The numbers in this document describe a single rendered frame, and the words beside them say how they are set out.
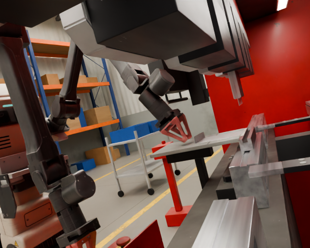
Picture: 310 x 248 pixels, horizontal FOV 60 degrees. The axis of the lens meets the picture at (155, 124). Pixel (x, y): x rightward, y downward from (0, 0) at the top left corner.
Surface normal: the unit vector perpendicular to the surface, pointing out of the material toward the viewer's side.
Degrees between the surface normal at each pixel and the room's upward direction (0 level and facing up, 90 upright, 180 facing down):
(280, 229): 0
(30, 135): 89
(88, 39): 135
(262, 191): 90
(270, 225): 0
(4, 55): 100
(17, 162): 90
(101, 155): 90
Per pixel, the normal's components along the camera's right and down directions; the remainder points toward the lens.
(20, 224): 0.85, -0.06
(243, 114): -0.38, 0.13
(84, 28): -0.09, 0.78
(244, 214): -0.25, -0.97
